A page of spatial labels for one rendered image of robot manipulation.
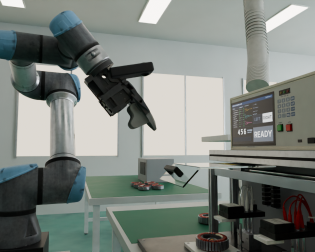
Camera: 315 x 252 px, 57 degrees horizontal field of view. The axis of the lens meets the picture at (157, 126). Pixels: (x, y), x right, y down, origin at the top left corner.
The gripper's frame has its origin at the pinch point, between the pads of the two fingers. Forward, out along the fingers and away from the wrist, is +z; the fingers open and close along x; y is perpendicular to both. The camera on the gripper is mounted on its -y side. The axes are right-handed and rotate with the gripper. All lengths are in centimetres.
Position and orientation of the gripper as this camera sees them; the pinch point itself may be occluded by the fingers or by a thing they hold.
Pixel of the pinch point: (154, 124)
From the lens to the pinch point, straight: 76.2
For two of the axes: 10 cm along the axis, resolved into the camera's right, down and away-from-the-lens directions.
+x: 2.7, -0.8, -9.6
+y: -7.4, 6.2, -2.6
